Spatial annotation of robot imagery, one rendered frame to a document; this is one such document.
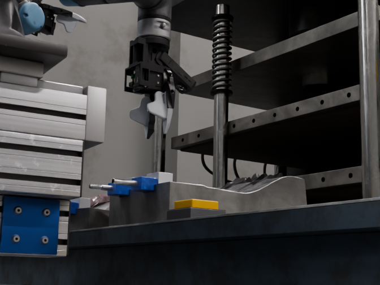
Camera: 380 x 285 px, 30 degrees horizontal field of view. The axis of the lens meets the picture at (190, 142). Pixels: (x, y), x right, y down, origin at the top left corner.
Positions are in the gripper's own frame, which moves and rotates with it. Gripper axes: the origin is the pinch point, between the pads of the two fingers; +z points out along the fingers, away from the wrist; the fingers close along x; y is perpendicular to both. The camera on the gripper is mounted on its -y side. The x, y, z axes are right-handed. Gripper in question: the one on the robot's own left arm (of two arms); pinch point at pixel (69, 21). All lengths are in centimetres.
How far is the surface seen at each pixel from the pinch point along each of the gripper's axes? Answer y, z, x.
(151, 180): 48, -29, 63
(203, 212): 53, -40, 84
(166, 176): 46, -26, 65
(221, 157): 29, 73, 13
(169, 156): 10, 245, -141
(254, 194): 47, -10, 77
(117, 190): 51, -27, 53
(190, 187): 48, -26, 71
